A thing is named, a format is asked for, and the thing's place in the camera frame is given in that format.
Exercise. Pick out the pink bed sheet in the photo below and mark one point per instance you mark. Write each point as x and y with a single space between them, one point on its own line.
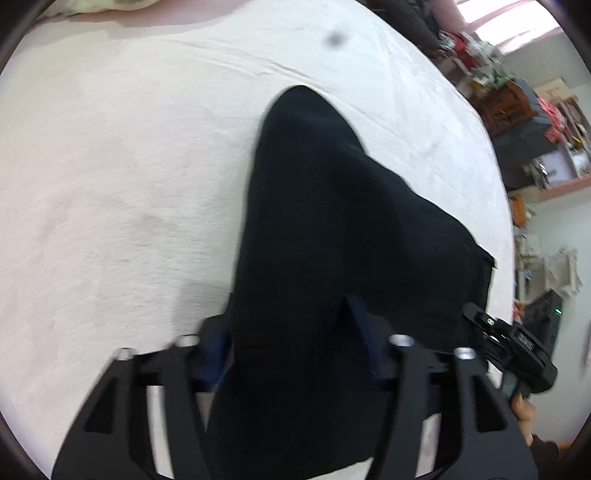
115 184

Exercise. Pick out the cream bear-print blanket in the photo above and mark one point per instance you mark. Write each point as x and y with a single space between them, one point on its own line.
106 5

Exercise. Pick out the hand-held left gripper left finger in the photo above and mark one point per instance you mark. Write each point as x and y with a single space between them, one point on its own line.
217 353

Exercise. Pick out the pink curtain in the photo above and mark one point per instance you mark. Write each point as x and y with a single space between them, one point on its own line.
508 23

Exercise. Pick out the person's right hand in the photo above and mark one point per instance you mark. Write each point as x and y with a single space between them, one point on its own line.
524 413

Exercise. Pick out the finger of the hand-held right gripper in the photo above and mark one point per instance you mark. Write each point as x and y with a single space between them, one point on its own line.
478 316

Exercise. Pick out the wooden chair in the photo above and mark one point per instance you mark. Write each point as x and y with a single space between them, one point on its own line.
508 108

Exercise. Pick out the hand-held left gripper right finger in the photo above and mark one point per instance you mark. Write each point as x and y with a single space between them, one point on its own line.
364 330

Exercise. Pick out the black device with green light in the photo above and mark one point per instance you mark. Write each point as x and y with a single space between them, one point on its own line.
547 318

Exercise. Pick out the pink cluttered shelf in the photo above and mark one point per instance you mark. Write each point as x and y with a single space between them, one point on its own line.
563 161

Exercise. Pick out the black pants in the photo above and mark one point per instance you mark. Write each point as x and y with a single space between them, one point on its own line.
323 207

